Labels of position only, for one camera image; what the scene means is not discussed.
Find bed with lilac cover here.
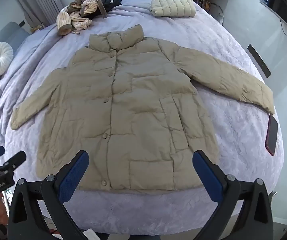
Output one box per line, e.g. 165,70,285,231
0,0,284,235

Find grey quilted headboard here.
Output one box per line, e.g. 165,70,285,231
0,21,30,120

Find cream striped robe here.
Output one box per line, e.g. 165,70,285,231
56,0,109,37

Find folded cream puffer jacket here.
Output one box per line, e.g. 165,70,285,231
149,0,196,18

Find khaki puffer jacket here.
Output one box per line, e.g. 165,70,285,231
10,24,276,195

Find dark clothes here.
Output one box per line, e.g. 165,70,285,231
92,0,123,18

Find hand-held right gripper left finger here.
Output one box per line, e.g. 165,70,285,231
8,150,90,240

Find black wall strip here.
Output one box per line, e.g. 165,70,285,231
248,44,272,78

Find phone in red case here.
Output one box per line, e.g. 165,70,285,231
265,114,278,156

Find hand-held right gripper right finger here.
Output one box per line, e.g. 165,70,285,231
192,150,274,240

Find grey curtain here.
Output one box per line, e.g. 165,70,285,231
11,0,62,27

